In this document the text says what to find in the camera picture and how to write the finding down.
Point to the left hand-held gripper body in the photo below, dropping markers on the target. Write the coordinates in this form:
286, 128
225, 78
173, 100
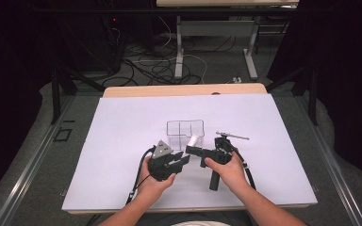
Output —
160, 166

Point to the person's right hand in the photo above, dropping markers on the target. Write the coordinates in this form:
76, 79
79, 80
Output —
232, 174

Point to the clear plastic compartment organizer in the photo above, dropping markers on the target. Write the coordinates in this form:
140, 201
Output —
177, 133

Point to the black computer tower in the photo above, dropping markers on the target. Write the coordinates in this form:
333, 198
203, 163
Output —
114, 40

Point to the white power plug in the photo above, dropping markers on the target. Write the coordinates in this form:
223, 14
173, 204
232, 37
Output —
237, 80

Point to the wooden table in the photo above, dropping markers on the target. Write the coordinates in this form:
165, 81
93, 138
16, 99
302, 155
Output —
157, 91

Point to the black curtain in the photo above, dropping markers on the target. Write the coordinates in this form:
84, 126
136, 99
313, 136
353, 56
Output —
348, 78
9, 78

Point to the person's left hand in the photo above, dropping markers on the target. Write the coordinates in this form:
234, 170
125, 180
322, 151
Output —
152, 190

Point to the grey metal floor rail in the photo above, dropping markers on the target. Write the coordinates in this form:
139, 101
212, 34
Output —
28, 169
336, 175

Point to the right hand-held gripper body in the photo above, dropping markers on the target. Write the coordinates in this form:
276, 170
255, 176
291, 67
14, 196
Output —
221, 152

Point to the white plastic tube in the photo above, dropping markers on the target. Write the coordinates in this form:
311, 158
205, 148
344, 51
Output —
193, 141

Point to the white desk with metal legs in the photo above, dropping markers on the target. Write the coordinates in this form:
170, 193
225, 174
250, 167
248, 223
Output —
217, 27

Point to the black metal frame stand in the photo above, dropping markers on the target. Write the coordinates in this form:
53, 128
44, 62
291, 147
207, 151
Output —
56, 94
312, 94

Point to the white table cover sheet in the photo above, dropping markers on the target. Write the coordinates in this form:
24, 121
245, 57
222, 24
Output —
122, 125

